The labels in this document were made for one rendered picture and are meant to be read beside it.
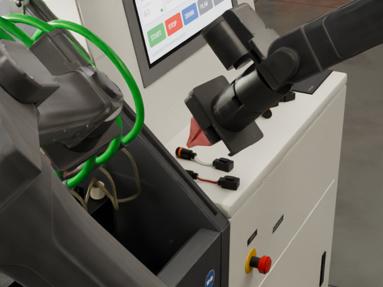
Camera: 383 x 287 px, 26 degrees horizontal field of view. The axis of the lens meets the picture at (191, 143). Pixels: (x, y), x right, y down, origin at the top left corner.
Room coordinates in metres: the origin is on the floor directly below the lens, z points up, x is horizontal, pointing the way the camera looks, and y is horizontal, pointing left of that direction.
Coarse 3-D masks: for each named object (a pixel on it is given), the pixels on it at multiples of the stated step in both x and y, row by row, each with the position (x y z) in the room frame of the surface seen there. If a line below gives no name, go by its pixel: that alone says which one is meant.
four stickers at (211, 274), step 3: (213, 267) 1.19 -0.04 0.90; (210, 270) 1.18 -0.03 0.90; (213, 270) 1.19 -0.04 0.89; (210, 273) 1.18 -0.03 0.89; (213, 273) 1.20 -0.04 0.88; (207, 276) 1.17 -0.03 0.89; (210, 276) 1.18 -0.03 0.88; (213, 276) 1.20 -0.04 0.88; (207, 279) 1.17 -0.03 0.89; (210, 279) 1.18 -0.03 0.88; (213, 279) 1.20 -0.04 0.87; (207, 282) 1.17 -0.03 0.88; (210, 282) 1.18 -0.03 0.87; (213, 282) 1.20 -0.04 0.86; (207, 285) 1.17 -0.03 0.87; (210, 285) 1.19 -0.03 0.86
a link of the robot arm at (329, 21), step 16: (368, 0) 0.86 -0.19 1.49; (320, 16) 0.94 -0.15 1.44; (336, 16) 0.87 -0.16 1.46; (352, 16) 0.86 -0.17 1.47; (368, 16) 0.85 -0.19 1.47; (288, 32) 0.90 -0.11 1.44; (304, 32) 0.89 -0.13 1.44; (320, 32) 0.88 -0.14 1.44; (336, 32) 0.87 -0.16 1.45; (352, 32) 0.86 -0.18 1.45; (368, 32) 0.85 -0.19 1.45; (272, 48) 0.91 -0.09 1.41; (304, 48) 0.89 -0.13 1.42; (320, 48) 0.88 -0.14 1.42; (336, 48) 0.87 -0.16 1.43; (352, 48) 0.86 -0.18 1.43; (368, 48) 0.87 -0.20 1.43; (304, 64) 0.89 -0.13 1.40; (320, 64) 0.88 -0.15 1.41; (288, 80) 0.90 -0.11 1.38
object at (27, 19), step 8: (8, 16) 1.22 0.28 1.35; (16, 16) 1.21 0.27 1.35; (24, 16) 1.21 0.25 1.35; (32, 24) 1.20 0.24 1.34; (40, 24) 1.19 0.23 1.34; (48, 24) 1.19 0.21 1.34; (120, 120) 1.14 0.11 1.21; (120, 136) 1.14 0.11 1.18; (112, 144) 1.14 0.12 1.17; (112, 152) 1.14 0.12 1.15; (96, 160) 1.15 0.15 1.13; (104, 160) 1.14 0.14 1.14; (80, 168) 1.16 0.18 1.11; (96, 168) 1.15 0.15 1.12; (64, 176) 1.18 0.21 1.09; (72, 176) 1.17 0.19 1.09
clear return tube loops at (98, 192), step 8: (128, 152) 1.26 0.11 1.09; (136, 168) 1.25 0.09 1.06; (136, 176) 1.25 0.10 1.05; (96, 184) 1.28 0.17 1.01; (112, 184) 1.19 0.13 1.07; (72, 192) 1.13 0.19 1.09; (88, 192) 1.25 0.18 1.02; (96, 192) 1.28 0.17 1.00; (104, 192) 1.26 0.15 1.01; (80, 200) 1.12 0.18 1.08; (112, 200) 1.24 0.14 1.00; (120, 200) 1.25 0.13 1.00; (128, 200) 1.26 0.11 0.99
